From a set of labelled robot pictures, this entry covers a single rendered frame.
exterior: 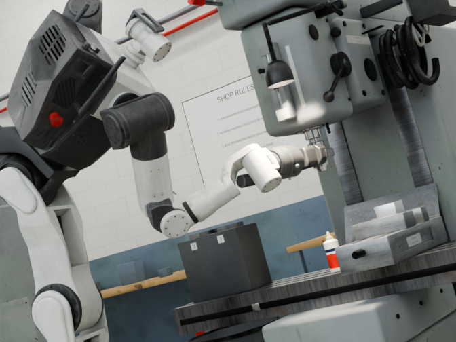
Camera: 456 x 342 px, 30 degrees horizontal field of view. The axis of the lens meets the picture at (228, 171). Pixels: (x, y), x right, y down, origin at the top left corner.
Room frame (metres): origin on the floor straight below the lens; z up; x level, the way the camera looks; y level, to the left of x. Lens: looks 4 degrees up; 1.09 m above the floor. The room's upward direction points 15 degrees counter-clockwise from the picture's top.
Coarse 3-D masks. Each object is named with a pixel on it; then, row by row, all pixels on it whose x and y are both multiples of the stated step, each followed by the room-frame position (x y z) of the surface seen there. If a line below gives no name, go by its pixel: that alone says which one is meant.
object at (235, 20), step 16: (224, 0) 2.28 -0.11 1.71; (240, 0) 2.26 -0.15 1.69; (256, 0) 2.23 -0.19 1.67; (272, 0) 2.20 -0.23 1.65; (288, 0) 2.18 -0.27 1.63; (304, 0) 2.23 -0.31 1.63; (320, 0) 2.30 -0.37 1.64; (336, 0) 2.37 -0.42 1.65; (224, 16) 2.29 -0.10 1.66; (240, 16) 2.26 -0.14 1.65; (256, 16) 2.25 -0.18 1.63
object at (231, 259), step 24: (192, 240) 2.56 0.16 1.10; (216, 240) 2.51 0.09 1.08; (240, 240) 2.48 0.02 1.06; (192, 264) 2.57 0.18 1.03; (216, 264) 2.52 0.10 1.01; (240, 264) 2.48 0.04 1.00; (264, 264) 2.55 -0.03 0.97; (192, 288) 2.58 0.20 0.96; (216, 288) 2.53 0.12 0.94; (240, 288) 2.49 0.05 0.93
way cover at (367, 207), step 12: (408, 192) 2.60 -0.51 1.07; (420, 192) 2.57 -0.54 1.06; (432, 192) 2.55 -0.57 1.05; (360, 204) 2.69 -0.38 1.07; (372, 204) 2.67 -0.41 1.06; (408, 204) 2.59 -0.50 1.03; (420, 204) 2.56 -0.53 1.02; (432, 204) 2.54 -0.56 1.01; (348, 216) 2.71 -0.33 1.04; (360, 216) 2.68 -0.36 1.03; (372, 216) 2.65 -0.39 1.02; (432, 216) 2.52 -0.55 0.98; (348, 228) 2.70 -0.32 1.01; (348, 240) 2.68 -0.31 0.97
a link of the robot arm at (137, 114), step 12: (120, 108) 1.96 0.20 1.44; (132, 108) 1.96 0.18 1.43; (144, 108) 1.97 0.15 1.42; (156, 108) 1.98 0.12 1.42; (132, 120) 1.95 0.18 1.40; (144, 120) 1.96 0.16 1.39; (156, 120) 1.98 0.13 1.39; (132, 132) 1.95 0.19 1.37; (144, 132) 1.97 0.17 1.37; (156, 132) 2.00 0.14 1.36; (132, 144) 2.02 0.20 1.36; (144, 144) 2.00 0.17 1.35; (156, 144) 2.01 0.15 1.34; (132, 156) 2.04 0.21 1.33; (144, 156) 2.02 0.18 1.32; (156, 156) 2.02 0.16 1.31
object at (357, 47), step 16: (352, 32) 2.41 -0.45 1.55; (336, 48) 2.37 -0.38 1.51; (352, 48) 2.39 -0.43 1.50; (368, 48) 2.48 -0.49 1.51; (352, 64) 2.36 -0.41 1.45; (368, 64) 2.44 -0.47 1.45; (352, 80) 2.36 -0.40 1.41; (368, 80) 2.43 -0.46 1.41; (352, 96) 2.37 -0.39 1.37; (368, 96) 2.40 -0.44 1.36; (384, 96) 2.49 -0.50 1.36
